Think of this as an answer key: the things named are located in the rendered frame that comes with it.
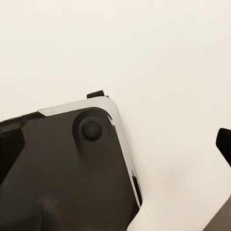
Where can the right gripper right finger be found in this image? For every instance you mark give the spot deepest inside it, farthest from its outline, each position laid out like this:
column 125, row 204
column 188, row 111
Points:
column 223, row 142

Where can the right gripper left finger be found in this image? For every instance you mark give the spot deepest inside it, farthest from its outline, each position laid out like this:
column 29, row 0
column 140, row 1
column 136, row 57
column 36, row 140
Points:
column 12, row 143

